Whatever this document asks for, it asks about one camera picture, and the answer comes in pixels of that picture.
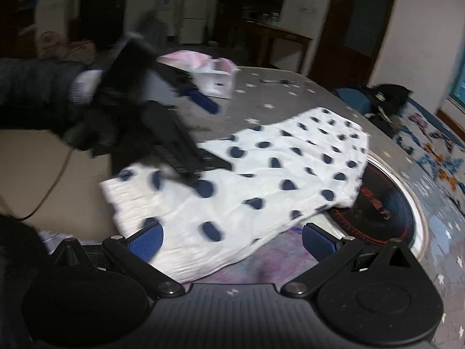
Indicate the white fridge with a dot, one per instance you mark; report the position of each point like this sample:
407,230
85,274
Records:
194,14

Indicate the person's left hand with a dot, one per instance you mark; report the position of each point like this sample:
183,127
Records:
85,85

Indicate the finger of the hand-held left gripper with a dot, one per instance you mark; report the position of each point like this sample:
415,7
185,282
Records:
203,102
216,163

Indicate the person's left forearm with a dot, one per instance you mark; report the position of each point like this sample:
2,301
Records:
32,91

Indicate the blue sofa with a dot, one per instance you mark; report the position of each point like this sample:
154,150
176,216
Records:
348,96

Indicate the dark bag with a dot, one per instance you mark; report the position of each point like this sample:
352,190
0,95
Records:
385,123

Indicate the black jacket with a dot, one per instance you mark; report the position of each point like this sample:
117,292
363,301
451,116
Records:
388,94

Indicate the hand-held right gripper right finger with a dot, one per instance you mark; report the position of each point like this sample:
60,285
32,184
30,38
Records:
319,241

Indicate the round black induction cooker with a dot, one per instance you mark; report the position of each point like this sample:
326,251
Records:
385,207

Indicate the white polka dot pants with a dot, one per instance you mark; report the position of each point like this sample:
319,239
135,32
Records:
272,174

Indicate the green framed window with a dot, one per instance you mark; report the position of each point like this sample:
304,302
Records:
458,91

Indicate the wooden desk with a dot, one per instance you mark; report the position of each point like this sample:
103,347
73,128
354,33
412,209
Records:
279,34

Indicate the pink cloth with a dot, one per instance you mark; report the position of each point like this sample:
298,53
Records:
185,60

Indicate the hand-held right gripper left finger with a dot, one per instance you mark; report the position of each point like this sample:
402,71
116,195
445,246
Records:
149,240

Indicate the white plastic basket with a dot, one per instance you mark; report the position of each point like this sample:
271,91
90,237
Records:
214,83

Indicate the dark wooden door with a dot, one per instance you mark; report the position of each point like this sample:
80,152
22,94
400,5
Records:
359,25

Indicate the butterfly print blanket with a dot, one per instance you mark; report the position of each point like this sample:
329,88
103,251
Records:
436,160

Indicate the pink clothes pile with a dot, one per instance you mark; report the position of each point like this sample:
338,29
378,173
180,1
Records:
65,49

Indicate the grey star table cover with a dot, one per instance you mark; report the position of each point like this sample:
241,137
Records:
290,94

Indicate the dark pen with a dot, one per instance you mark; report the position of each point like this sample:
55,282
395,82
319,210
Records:
276,80

